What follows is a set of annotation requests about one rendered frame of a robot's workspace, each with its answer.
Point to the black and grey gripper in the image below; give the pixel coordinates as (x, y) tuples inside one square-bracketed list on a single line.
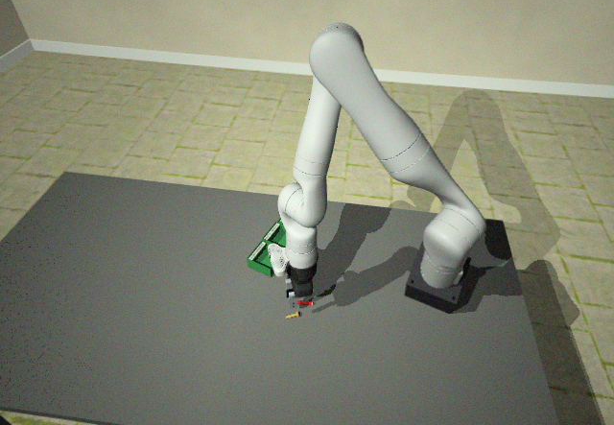
[(300, 267)]

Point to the green three-compartment bin rack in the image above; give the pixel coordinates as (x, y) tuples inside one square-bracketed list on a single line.
[(260, 255)]

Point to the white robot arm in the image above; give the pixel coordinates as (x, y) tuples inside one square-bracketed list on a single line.
[(338, 61)]

